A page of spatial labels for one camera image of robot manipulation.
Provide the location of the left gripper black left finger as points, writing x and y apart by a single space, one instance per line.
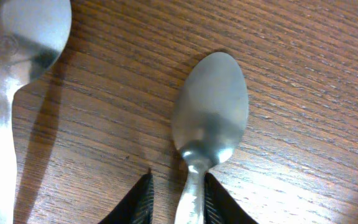
137 206

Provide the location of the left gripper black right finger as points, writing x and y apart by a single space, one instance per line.
220 207

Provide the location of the small metal teaspoon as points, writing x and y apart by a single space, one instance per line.
33 34
208 123

